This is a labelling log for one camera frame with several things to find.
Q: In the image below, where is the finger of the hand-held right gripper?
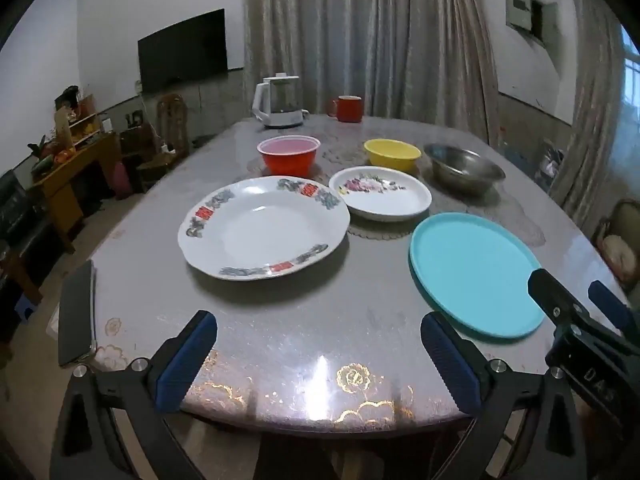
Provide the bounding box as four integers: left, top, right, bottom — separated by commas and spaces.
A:
588, 280, 640, 336
527, 268, 596, 326

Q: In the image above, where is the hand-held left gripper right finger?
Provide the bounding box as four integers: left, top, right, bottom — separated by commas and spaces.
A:
420, 311, 588, 480

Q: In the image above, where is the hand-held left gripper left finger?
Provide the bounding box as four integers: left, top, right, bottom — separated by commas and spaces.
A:
50, 310, 218, 480

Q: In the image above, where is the teal plate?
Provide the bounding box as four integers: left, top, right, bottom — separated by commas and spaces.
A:
409, 212, 546, 343

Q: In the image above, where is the stainless steel bowl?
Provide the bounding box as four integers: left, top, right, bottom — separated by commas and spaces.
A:
423, 143, 507, 197

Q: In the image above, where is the large patterned white plate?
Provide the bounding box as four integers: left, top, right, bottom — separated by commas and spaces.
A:
178, 176, 351, 281

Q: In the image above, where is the small floral white plate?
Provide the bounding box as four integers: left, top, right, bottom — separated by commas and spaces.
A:
328, 165, 432, 222

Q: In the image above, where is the yellow bowl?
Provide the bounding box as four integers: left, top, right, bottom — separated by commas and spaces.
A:
363, 139, 422, 176

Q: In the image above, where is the red plastic bowl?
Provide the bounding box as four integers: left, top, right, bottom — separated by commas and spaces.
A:
257, 135, 321, 179

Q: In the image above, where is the beige armchair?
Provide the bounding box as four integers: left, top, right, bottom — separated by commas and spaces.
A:
595, 199, 640, 291

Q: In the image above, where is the black smartphone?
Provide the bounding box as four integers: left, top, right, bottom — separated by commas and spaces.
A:
57, 260, 97, 367

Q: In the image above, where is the pile of plastic bags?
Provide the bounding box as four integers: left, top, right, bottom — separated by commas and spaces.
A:
537, 140, 568, 192

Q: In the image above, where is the blue crate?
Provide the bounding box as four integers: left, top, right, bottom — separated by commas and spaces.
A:
502, 149, 530, 173

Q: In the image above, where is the blue stool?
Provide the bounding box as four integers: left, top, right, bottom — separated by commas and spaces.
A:
14, 296, 41, 322

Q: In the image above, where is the pink container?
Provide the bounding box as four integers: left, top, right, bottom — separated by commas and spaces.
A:
111, 161, 133, 198

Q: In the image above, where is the narrow beige curtain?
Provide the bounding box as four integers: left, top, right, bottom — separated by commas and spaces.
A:
547, 0, 628, 211

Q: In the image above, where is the window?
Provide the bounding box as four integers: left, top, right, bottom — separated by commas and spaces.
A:
620, 25, 640, 136

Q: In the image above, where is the black leather sofa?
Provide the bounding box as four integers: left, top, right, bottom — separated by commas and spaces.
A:
0, 170, 56, 306

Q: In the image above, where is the wooden tv cabinet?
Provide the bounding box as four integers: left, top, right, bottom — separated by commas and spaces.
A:
27, 132, 123, 253

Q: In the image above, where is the carved wooden chair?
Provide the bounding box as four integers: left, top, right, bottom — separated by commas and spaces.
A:
135, 94, 191, 193

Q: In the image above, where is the wooden desktop shelf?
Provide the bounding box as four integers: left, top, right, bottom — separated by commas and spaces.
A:
52, 85, 103, 148

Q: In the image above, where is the red mug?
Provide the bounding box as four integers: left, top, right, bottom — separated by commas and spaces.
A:
327, 95, 364, 124

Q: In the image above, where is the white electric kettle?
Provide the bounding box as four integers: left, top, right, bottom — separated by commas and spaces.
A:
251, 74, 311, 129

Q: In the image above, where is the wide beige curtain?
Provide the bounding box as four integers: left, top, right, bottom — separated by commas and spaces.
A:
242, 0, 501, 146

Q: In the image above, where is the wall electrical box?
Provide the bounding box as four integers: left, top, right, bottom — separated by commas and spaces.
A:
504, 0, 560, 51

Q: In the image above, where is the black wall television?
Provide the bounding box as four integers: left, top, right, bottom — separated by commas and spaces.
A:
137, 8, 229, 94

